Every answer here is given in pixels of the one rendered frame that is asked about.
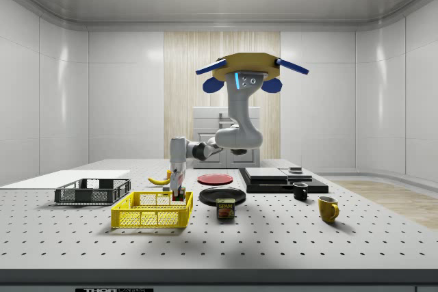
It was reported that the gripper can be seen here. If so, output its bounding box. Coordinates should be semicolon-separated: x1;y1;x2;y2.
170;170;186;194

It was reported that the puzzle cube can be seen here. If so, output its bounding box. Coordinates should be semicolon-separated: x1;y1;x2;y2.
171;186;188;202

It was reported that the banana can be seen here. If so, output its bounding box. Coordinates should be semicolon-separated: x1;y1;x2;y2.
147;174;172;187

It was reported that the red plate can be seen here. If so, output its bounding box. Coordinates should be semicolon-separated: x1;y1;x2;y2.
197;173;234;186

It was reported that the black plate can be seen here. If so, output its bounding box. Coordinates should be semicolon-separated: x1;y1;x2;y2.
198;187;247;206

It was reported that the yellow basket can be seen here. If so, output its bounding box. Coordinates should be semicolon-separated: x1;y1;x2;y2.
110;190;194;229

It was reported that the white cabinet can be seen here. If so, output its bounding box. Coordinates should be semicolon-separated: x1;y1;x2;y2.
192;106;262;170

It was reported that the flat-sided can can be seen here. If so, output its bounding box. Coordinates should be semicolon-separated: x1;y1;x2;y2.
215;198;237;220

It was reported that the dark grey basket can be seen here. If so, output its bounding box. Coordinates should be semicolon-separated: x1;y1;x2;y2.
54;178;132;206

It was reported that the black mug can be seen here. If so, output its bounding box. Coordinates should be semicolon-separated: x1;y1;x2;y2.
292;182;309;202

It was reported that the white board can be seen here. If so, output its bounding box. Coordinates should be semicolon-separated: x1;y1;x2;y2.
0;170;131;190

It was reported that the drone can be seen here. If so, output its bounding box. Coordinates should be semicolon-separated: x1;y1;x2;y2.
195;51;311;95

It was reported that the yellow mug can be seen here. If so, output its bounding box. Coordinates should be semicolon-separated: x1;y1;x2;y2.
318;196;341;224

